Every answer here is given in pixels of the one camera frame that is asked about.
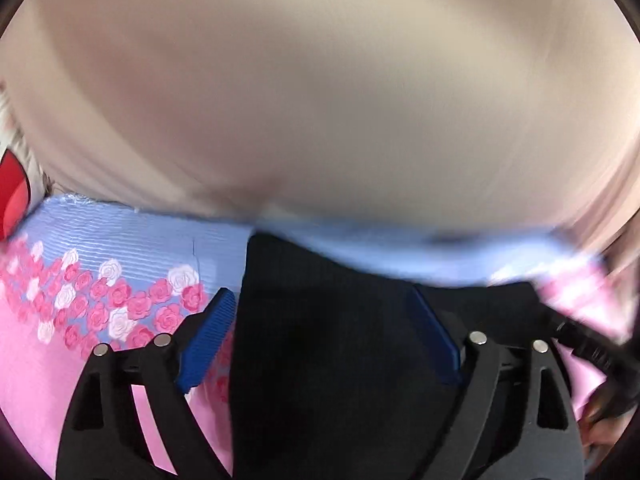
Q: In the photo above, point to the beige cloth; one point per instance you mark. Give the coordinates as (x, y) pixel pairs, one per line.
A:
(320, 85)

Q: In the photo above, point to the white cat face pillow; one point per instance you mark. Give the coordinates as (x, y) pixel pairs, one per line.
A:
(12, 195)

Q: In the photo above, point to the pink floral bed sheet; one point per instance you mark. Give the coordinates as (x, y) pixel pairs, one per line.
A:
(45, 385)

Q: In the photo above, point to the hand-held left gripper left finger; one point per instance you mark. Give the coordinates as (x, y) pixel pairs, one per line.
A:
(210, 340)

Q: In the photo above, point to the person's right hand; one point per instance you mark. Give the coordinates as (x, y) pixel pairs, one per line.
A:
(605, 435)

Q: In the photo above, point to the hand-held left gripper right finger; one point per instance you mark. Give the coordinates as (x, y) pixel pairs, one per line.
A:
(436, 340)

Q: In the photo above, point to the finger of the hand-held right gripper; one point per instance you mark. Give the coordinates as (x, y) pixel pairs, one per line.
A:
(585, 342)

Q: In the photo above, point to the black pants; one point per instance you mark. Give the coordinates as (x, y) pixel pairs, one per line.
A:
(340, 360)

